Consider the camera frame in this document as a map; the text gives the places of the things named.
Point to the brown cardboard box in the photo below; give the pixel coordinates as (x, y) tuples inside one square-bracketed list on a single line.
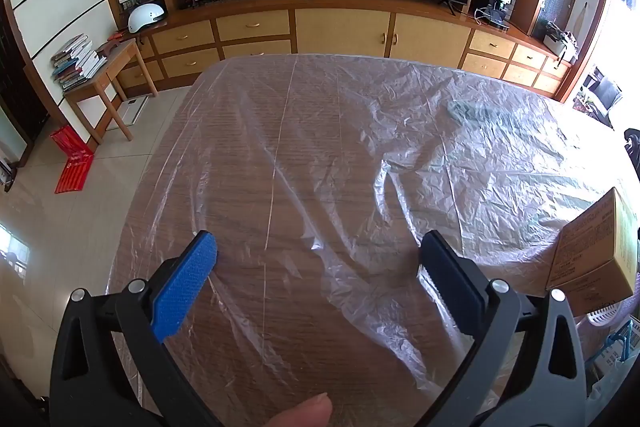
[(590, 257)]

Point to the clear plastic table sheet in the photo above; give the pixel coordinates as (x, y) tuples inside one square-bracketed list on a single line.
[(300, 132)]

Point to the white flat floor appliance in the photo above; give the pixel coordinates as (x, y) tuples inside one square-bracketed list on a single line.
[(129, 112)]

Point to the wooden wall cabinet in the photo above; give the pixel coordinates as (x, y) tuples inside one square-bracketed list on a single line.
[(340, 32)]

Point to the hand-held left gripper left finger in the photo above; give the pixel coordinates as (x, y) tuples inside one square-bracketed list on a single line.
[(185, 287)]

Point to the black coffee machine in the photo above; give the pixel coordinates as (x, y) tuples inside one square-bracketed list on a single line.
[(500, 2)]

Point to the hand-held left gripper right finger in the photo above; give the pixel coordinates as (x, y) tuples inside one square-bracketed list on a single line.
[(450, 279)]

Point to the stack of books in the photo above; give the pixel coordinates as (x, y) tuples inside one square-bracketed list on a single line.
[(75, 62)]

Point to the dark wooden door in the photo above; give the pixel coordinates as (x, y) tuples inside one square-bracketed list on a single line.
[(15, 97)]

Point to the white plastic basket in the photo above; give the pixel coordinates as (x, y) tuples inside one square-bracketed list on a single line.
[(610, 314)]

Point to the small wooden side table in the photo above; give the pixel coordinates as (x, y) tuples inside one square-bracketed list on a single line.
[(107, 72)]

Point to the white helmet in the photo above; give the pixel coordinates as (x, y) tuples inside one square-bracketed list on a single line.
[(145, 17)]

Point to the person's left hand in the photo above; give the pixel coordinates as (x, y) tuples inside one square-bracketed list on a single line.
[(295, 413)]

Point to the red paper packet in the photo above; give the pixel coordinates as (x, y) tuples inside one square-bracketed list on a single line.
[(70, 139), (75, 174)]

